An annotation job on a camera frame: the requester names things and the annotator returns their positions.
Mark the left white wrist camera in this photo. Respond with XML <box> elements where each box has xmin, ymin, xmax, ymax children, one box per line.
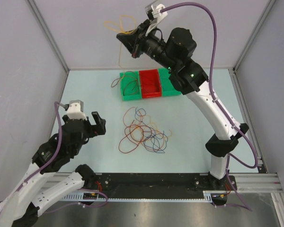
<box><xmin>66</xmin><ymin>100</ymin><xmax>87</xmax><ymax>120</ymax></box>

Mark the green bin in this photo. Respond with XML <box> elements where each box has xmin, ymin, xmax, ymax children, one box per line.
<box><xmin>158</xmin><ymin>68</ymin><xmax>181</xmax><ymax>96</ymax></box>
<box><xmin>119</xmin><ymin>71</ymin><xmax>142</xmax><ymax>101</ymax></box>

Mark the yellow wire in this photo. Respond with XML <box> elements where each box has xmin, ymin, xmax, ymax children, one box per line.
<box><xmin>104</xmin><ymin>15</ymin><xmax>138</xmax><ymax>68</ymax></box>

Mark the grey slotted cable duct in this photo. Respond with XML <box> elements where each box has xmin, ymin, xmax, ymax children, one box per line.
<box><xmin>60</xmin><ymin>192</ymin><xmax>212</xmax><ymax>203</ymax></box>

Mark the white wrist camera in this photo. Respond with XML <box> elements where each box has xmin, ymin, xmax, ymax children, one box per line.
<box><xmin>66</xmin><ymin>100</ymin><xmax>87</xmax><ymax>120</ymax></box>
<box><xmin>144</xmin><ymin>0</ymin><xmax>168</xmax><ymax>34</ymax></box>

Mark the right green bin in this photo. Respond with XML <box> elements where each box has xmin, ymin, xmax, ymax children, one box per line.
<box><xmin>158</xmin><ymin>68</ymin><xmax>181</xmax><ymax>96</ymax></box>

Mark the left green bin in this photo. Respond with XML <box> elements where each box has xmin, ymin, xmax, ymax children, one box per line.
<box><xmin>119</xmin><ymin>71</ymin><xmax>142</xmax><ymax>101</ymax></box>

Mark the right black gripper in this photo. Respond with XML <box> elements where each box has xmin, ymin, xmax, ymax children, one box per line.
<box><xmin>115</xmin><ymin>20</ymin><xmax>177</xmax><ymax>72</ymax></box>

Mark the red bin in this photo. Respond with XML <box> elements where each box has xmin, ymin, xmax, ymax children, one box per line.
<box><xmin>139</xmin><ymin>69</ymin><xmax>162</xmax><ymax>99</ymax></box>

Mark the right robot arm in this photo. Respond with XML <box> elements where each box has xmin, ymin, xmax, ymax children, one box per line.
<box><xmin>116</xmin><ymin>20</ymin><xmax>249</xmax><ymax>190</ymax></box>

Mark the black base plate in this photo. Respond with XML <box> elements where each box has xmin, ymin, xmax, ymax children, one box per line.
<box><xmin>82</xmin><ymin>173</ymin><xmax>237</xmax><ymax>200</ymax></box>

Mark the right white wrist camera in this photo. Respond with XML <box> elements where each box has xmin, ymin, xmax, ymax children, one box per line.
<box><xmin>144</xmin><ymin>0</ymin><xmax>168</xmax><ymax>34</ymax></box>

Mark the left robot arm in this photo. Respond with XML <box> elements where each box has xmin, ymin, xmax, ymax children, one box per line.
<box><xmin>0</xmin><ymin>112</ymin><xmax>106</xmax><ymax>227</ymax></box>

